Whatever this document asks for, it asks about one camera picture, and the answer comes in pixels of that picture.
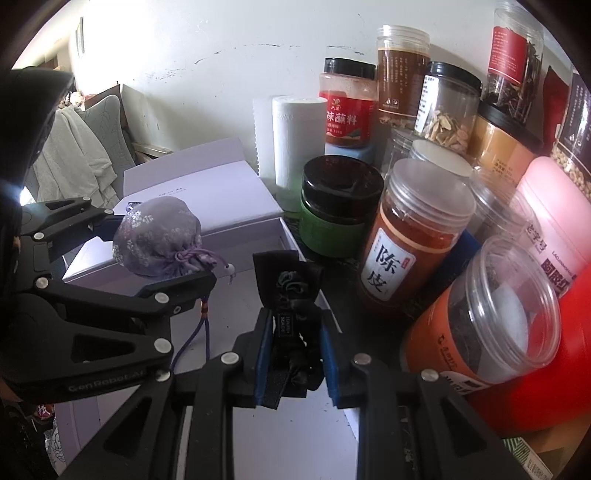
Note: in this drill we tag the pink lid container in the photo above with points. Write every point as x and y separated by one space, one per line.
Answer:
554 207

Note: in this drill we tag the green jar with black lid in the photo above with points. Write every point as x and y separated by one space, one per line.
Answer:
337 230

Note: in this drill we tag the brown powder clear jar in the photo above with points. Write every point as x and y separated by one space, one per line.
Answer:
399 78

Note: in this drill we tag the white paper towel roll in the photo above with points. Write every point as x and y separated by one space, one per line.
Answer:
298 147

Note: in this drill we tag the clear jar with orange label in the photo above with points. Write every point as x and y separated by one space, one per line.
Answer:
461 323

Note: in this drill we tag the red plastic container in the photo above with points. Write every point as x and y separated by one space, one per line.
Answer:
554 392

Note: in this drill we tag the green striped box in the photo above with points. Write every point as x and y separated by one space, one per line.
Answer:
526 457

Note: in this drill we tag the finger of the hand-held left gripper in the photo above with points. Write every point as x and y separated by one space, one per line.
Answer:
184 291
104 226

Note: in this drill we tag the lavender gift box lid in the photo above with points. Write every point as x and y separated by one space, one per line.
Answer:
207 189

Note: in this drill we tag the dark pouch with beans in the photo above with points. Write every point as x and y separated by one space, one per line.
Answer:
575 138

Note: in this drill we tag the black polka dot hair bow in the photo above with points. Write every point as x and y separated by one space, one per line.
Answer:
291 323

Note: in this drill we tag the red label spice jar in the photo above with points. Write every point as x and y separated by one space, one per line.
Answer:
346 120

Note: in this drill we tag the clear jar with white lid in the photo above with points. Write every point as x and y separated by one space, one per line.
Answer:
438 159

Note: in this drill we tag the dried slices jar black lid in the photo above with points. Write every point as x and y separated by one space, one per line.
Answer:
443 124

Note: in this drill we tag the dried herb jar red label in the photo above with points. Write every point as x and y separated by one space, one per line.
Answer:
508 69

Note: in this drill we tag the purple embroidered sachet pouch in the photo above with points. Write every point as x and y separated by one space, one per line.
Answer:
152 235

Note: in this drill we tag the empty clear plastic jar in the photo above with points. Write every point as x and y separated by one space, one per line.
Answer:
399 147
503 207

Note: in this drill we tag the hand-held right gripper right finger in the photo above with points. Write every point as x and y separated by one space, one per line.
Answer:
330 367

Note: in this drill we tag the pale grey garment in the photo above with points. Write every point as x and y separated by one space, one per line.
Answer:
74 152

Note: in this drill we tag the tan jar with black lid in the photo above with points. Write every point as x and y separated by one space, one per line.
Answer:
494 147

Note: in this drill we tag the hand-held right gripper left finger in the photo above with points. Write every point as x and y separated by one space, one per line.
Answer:
263 362

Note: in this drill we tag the orange powder jar white label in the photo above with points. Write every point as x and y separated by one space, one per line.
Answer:
406 230

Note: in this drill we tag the lavender gift box base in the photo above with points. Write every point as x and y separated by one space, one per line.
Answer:
224 318

